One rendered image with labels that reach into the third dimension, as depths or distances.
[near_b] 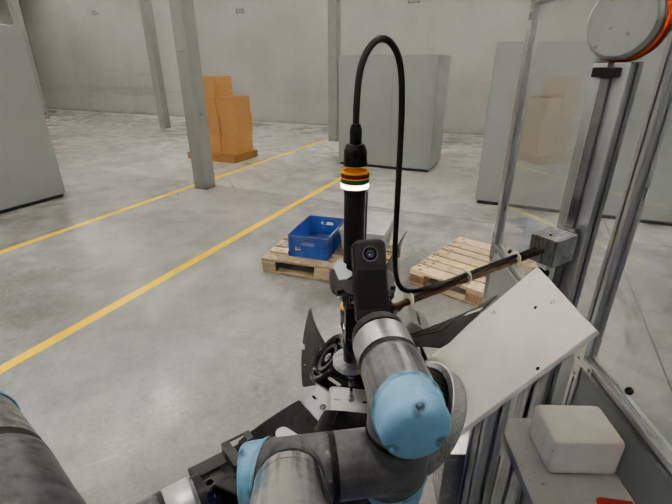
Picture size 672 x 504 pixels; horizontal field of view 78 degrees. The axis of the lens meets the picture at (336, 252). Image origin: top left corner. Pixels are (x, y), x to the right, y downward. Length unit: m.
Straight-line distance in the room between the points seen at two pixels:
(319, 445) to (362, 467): 0.05
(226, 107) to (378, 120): 2.95
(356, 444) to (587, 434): 0.84
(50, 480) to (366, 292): 0.38
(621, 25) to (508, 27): 11.57
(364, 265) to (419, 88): 7.27
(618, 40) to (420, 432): 0.95
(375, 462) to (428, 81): 7.41
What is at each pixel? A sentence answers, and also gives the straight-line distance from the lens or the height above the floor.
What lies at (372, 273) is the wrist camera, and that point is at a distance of 0.57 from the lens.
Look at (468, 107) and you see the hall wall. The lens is 12.81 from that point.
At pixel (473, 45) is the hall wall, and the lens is 12.78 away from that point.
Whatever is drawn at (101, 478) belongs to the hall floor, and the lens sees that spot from 2.52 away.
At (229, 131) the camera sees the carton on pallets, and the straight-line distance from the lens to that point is 8.87.
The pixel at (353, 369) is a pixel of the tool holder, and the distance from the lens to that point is 0.78.
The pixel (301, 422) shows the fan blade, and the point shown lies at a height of 1.08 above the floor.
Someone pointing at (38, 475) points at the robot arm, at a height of 1.48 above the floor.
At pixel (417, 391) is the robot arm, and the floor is 1.50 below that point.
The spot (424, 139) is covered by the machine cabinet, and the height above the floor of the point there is 0.59.
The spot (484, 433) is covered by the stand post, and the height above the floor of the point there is 1.01.
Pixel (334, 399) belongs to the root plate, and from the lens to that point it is 0.87.
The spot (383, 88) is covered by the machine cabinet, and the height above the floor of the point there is 1.41.
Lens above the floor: 1.80
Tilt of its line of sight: 24 degrees down
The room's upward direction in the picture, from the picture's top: straight up
